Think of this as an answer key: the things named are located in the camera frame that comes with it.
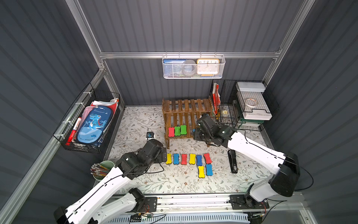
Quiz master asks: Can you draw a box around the green eraser bottom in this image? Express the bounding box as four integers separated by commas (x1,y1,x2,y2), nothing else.
180,125,187,135
174,126,181,136

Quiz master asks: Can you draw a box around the red eraser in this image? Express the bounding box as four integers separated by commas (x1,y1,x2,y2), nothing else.
181,154,187,165
203,153,212,164
168,127,175,138

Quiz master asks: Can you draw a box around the yellow eraser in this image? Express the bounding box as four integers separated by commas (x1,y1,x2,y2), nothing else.
166,153,172,164
198,166,205,178
189,154,196,165

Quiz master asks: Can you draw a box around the blue eraser top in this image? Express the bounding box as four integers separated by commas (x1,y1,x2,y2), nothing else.
196,155,203,166
173,154,180,165

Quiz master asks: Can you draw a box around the blue eraser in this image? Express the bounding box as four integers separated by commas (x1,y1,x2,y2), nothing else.
196,155,203,166
173,154,180,165
206,164,213,176

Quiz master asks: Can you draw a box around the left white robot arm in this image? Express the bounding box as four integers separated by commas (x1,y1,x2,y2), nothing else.
54,139,167,224

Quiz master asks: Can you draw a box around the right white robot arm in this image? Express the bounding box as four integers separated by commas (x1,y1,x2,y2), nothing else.
194,114,300,207

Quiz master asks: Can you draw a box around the wooden two-tier shelf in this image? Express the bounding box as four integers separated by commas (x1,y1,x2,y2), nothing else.
162,99,213,148

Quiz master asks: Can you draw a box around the green pencil cup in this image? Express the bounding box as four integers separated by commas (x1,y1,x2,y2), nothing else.
92,161,115,181

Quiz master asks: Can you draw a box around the red booklet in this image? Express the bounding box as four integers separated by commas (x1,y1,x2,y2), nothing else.
212,83,221,115

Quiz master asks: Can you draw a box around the bundle of pencils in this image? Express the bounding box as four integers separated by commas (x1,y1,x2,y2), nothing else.
90,163,110,177

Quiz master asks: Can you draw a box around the clear tape roll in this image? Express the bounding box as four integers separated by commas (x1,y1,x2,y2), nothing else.
245,98,258,108

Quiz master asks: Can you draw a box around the white paper tray stack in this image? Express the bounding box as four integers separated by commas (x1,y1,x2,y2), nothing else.
236,82,272,121

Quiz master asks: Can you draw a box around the blue dinosaur pencil case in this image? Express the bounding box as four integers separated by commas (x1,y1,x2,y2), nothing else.
76,105,112,145

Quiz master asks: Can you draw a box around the white yellow alarm clock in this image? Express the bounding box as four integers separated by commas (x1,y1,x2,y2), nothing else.
197,58,220,76

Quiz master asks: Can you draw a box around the grey tape roll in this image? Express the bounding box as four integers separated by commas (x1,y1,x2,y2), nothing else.
182,60,197,77

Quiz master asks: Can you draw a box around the red white marker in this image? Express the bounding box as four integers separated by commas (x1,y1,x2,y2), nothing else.
65,117,82,146

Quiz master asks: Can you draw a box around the blue box in basket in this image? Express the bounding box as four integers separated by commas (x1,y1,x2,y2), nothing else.
162,59,185,78

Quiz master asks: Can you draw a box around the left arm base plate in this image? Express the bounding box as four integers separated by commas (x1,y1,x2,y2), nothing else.
137,197,158,213

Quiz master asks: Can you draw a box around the black wire desk organizer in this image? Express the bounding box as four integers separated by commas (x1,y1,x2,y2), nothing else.
212,79,279,131

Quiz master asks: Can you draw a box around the black wire side basket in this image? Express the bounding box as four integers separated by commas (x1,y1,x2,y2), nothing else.
54,85,121,154

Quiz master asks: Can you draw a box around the white wire hanging basket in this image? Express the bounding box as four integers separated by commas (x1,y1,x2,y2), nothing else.
162,54,226,79

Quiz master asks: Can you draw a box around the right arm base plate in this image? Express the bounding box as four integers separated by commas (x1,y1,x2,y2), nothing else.
228,195,269,210

